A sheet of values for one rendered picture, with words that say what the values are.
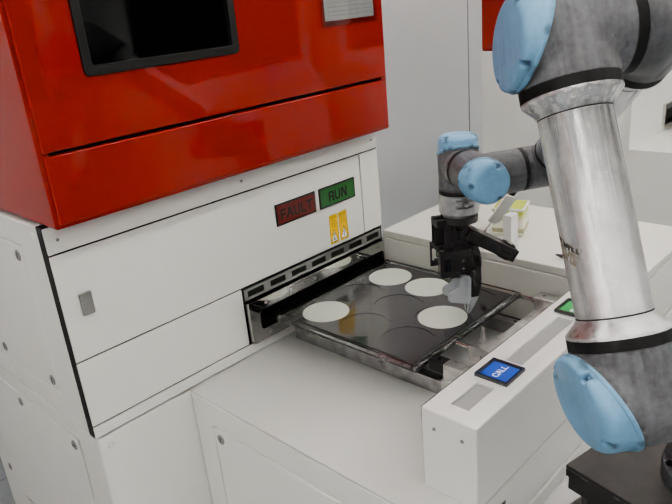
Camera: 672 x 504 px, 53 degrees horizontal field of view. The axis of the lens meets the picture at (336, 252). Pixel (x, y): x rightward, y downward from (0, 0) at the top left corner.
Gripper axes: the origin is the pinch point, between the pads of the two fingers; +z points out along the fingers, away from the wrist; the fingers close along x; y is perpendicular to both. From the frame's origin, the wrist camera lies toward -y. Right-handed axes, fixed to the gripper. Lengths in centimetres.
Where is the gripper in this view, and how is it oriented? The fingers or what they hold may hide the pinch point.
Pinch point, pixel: (471, 306)
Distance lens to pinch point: 138.5
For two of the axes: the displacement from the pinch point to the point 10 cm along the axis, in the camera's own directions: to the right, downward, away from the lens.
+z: 0.9, 9.3, 3.6
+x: 1.7, 3.4, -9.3
